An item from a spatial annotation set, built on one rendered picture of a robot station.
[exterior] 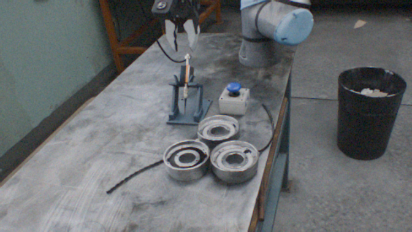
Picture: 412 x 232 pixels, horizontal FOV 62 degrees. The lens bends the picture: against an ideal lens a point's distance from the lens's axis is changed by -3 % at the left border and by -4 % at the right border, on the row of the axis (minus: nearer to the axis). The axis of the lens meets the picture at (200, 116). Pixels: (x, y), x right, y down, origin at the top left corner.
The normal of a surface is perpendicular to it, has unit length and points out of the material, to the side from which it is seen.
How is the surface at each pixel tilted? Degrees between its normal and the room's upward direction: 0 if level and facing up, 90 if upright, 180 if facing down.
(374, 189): 0
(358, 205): 0
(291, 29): 98
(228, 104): 90
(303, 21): 97
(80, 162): 0
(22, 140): 90
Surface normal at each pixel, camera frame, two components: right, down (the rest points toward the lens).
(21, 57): 0.94, 0.08
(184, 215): -0.11, -0.84
